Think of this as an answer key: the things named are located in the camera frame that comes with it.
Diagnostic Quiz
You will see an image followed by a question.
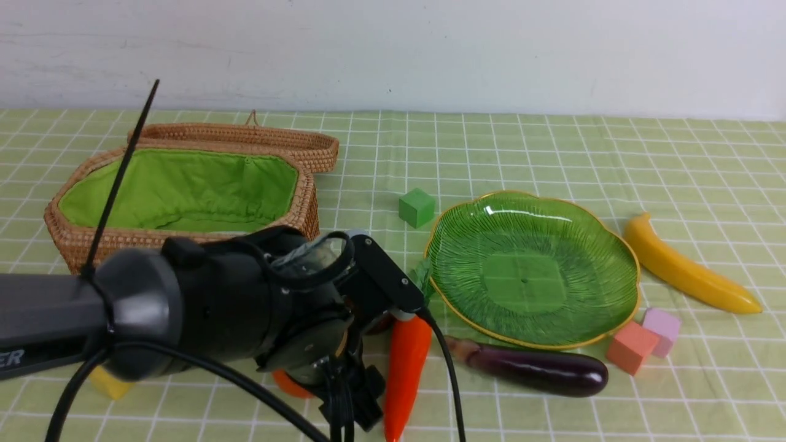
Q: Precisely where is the yellow toy banana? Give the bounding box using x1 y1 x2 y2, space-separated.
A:
623 212 763 314

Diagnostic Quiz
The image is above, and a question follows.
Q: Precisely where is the green foam cube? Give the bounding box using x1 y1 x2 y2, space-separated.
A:
398 188 436 228

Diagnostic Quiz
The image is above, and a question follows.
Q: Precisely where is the green checkered tablecloth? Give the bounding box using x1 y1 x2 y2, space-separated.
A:
1 109 785 441

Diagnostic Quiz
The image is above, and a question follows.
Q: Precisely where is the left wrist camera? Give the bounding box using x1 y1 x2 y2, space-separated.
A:
337 234 425 324

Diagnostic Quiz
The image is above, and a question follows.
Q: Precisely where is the wicker basket lid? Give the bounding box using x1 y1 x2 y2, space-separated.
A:
141 111 340 173

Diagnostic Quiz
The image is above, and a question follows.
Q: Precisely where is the wicker basket green lining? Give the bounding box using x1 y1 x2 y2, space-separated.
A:
44 144 322 275

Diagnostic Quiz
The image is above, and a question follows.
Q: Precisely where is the purple toy eggplant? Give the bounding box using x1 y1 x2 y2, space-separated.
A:
445 336 609 398

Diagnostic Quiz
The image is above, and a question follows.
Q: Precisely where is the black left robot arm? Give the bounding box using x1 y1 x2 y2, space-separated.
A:
2 226 414 441

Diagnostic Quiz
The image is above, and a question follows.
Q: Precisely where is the yellow foam cube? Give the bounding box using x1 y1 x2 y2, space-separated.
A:
88 366 135 401

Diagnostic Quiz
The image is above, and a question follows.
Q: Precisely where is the orange toy carrot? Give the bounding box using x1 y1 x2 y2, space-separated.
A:
383 316 432 441

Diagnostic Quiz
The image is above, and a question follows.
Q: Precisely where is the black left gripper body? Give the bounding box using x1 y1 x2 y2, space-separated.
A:
289 319 386 433

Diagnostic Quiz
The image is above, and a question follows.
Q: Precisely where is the pink foam cube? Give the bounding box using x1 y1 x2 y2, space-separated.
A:
641 308 682 359

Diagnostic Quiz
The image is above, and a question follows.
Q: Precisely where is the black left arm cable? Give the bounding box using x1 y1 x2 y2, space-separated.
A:
44 79 467 442

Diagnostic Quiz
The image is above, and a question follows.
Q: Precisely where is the green glass leaf plate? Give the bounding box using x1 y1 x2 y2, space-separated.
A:
424 190 642 351

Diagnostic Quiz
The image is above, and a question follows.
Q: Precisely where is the orange toy persimmon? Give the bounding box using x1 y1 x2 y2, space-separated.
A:
271 370 314 400

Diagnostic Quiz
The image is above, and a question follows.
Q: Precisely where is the orange foam cube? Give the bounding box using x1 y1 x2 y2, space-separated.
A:
605 322 660 376

